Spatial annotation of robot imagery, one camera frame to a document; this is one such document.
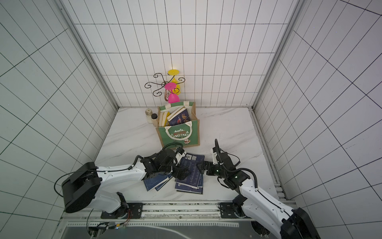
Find blue book with text grid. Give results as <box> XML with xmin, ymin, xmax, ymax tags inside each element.
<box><xmin>175</xmin><ymin>153</ymin><xmax>205</xmax><ymax>188</ymax></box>

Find blue book with label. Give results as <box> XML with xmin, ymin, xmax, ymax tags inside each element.
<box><xmin>143</xmin><ymin>174</ymin><xmax>168</xmax><ymax>191</ymax></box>

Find burlap Christmas canvas bag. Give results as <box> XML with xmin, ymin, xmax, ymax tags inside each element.
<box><xmin>155</xmin><ymin>101</ymin><xmax>201</xmax><ymax>147</ymax></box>

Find dark blue portrait book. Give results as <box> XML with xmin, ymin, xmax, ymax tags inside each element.
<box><xmin>169</xmin><ymin>108</ymin><xmax>191</xmax><ymax>126</ymax></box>

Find dark bottom book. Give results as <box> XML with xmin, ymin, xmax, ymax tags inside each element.
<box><xmin>167</xmin><ymin>107</ymin><xmax>185</xmax><ymax>121</ymax></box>

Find yellow book with barcode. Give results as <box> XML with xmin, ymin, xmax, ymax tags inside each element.
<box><xmin>163</xmin><ymin>112</ymin><xmax>171</xmax><ymax>126</ymax></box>

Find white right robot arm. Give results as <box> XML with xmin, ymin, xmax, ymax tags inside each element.
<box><xmin>201</xmin><ymin>139</ymin><xmax>320</xmax><ymax>239</ymax></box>

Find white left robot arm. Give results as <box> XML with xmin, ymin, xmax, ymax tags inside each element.
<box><xmin>59</xmin><ymin>142</ymin><xmax>190</xmax><ymax>217</ymax></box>

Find dark blue barcode book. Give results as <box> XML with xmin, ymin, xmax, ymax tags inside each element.
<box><xmin>175</xmin><ymin>183</ymin><xmax>203</xmax><ymax>194</ymax></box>

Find black-lidded spice jar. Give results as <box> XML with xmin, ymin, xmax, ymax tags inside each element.
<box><xmin>151</xmin><ymin>113</ymin><xmax>158</xmax><ymax>127</ymax></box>

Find white powder spice jar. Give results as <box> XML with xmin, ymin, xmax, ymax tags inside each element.
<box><xmin>145</xmin><ymin>109</ymin><xmax>153</xmax><ymax>124</ymax></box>

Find pink plastic goblet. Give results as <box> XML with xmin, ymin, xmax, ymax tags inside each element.
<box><xmin>165</xmin><ymin>82</ymin><xmax>180</xmax><ymax>104</ymax></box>

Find dark metal cup stand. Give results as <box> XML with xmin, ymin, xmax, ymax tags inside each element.
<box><xmin>144</xmin><ymin>73</ymin><xmax>186</xmax><ymax>97</ymax></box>

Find yellow plastic goblet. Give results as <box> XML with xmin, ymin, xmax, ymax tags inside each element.
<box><xmin>168</xmin><ymin>69</ymin><xmax>180</xmax><ymax>95</ymax></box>

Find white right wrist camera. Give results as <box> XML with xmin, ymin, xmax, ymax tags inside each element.
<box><xmin>211</xmin><ymin>146</ymin><xmax>222</xmax><ymax>164</ymax></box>

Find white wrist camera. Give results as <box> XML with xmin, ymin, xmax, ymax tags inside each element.
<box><xmin>211</xmin><ymin>146</ymin><xmax>222</xmax><ymax>164</ymax></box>
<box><xmin>176</xmin><ymin>149</ymin><xmax>187</xmax><ymax>164</ymax></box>

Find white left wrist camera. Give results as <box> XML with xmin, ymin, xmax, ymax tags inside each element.
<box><xmin>176</xmin><ymin>149</ymin><xmax>187</xmax><ymax>164</ymax></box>

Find metal base rail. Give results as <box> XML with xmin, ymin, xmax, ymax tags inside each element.
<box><xmin>62</xmin><ymin>202</ymin><xmax>266</xmax><ymax>227</ymax></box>

